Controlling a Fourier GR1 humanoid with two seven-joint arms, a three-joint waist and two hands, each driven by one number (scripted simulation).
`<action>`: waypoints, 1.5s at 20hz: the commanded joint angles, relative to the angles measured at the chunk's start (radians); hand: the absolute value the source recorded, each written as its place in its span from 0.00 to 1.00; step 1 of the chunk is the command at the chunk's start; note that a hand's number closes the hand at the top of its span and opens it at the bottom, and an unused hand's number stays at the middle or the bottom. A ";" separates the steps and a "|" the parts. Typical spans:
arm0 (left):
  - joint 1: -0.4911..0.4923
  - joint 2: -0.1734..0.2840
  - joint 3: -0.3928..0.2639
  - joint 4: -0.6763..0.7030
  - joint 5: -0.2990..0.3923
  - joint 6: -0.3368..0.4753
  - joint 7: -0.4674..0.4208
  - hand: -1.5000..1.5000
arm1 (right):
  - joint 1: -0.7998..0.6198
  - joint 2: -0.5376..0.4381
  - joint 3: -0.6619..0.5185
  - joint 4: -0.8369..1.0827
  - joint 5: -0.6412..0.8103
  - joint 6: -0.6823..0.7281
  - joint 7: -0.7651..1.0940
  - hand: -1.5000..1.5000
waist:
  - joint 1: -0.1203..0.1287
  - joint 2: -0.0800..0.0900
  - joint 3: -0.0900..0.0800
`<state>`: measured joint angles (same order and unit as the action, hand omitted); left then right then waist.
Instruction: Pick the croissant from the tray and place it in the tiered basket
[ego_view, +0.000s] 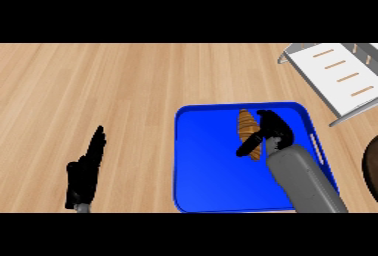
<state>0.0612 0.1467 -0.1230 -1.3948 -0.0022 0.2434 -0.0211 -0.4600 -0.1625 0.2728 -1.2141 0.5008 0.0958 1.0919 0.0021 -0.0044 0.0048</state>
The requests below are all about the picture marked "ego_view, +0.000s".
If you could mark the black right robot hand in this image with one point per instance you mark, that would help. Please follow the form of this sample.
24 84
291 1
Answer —
273 128

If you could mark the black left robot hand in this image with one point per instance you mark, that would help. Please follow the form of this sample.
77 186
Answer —
84 173

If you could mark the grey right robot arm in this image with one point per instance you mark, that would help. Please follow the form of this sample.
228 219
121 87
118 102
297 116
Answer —
302 180

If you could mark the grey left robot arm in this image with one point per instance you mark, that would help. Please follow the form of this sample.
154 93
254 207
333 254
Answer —
83 208

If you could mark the brown croissant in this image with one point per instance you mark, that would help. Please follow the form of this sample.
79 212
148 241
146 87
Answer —
245 128

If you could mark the blue plastic tray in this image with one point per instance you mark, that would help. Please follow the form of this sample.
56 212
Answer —
216 173

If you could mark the dark brown round object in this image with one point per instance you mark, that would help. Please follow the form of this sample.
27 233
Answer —
371 166

